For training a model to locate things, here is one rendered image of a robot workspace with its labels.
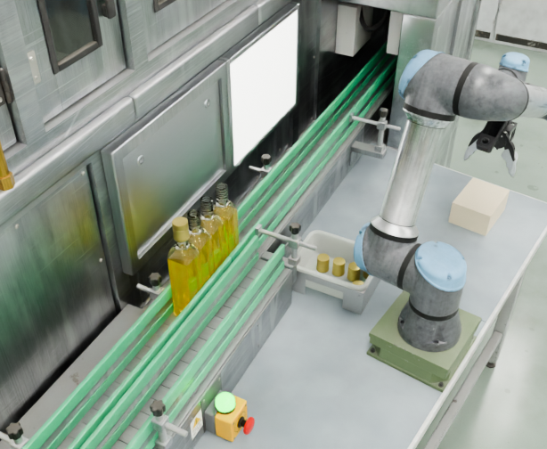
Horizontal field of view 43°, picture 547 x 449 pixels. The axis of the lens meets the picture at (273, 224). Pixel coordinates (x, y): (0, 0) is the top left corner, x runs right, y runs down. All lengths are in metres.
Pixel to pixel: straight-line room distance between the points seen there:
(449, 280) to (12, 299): 0.90
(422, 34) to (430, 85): 0.79
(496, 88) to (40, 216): 0.94
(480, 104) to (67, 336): 1.01
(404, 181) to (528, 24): 3.69
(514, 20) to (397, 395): 3.83
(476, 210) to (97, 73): 1.20
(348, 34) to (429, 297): 1.20
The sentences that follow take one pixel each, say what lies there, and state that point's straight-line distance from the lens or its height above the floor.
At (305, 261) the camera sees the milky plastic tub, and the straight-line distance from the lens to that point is 1.95.
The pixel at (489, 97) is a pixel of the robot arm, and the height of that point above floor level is 1.40.
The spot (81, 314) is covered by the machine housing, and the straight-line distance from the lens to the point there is 1.61.
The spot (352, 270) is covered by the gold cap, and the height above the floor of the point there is 0.81.
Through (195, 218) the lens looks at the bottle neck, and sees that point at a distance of 1.54.
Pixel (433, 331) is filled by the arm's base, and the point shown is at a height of 0.89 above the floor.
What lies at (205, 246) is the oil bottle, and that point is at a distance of 1.58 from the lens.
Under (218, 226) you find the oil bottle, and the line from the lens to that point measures 1.62.
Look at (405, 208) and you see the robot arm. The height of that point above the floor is 1.13.
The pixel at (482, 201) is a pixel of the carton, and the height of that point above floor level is 0.82.
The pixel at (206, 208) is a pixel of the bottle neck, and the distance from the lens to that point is 1.59.
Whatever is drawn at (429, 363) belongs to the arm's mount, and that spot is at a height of 0.83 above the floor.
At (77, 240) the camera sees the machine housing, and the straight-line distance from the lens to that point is 1.51.
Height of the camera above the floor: 2.09
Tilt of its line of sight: 39 degrees down
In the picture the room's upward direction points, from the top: straight up
